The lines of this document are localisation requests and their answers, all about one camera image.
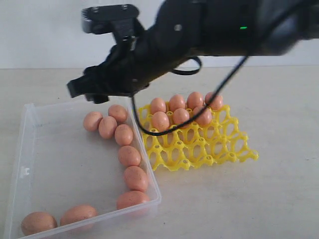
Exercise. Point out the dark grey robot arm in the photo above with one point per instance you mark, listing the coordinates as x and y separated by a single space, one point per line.
184 30

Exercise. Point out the clear plastic box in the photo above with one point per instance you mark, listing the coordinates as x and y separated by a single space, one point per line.
60 165

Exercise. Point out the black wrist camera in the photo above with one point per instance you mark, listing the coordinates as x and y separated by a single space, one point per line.
120 20

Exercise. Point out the brown egg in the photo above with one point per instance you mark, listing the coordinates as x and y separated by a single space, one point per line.
157 105
176 102
37 222
107 127
135 178
216 104
78 213
91 120
129 156
123 135
131 198
205 118
160 121
118 112
194 100

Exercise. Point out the yellow plastic egg tray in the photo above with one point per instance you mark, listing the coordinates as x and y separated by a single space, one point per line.
195 146

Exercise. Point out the brown egg second row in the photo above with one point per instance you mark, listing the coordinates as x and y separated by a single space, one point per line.
180 116

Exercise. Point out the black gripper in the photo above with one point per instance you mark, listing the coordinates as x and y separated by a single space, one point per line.
124 71

